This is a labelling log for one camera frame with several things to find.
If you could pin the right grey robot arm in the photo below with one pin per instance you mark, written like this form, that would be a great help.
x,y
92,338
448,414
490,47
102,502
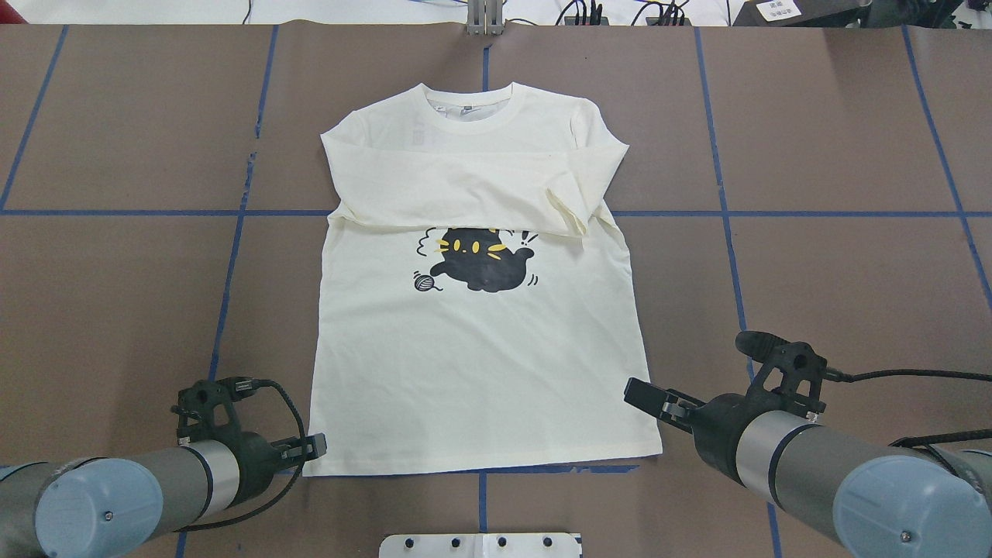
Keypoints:
x,y
876,501

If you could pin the cream long-sleeve cat T-shirt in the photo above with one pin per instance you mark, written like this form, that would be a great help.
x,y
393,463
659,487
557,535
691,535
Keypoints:
x,y
476,305

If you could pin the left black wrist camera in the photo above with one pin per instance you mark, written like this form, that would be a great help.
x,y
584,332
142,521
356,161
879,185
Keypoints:
x,y
206,411

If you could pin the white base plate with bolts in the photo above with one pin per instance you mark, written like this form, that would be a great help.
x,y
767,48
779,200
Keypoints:
x,y
513,544

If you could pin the black power strip with plugs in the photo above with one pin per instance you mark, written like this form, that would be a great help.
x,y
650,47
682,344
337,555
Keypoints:
x,y
582,14

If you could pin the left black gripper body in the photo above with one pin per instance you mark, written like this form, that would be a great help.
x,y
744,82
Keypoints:
x,y
254,457

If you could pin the dark box with white label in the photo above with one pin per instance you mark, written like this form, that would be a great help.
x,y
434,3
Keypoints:
x,y
797,14

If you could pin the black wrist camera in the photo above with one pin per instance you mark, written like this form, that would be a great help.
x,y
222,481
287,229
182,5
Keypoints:
x,y
206,411
789,378

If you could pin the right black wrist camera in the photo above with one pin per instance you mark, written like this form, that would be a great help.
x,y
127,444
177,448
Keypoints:
x,y
789,378

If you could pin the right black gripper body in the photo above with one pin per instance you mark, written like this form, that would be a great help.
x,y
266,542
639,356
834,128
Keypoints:
x,y
716,425

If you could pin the aluminium frame post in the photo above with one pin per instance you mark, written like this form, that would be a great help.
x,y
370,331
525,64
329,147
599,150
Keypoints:
x,y
485,17

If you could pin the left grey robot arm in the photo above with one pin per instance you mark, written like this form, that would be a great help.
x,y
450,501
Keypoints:
x,y
107,507

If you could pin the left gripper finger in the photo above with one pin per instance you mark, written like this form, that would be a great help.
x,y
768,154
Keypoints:
x,y
288,462
309,445

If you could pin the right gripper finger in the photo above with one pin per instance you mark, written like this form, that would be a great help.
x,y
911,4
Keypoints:
x,y
677,417
651,399

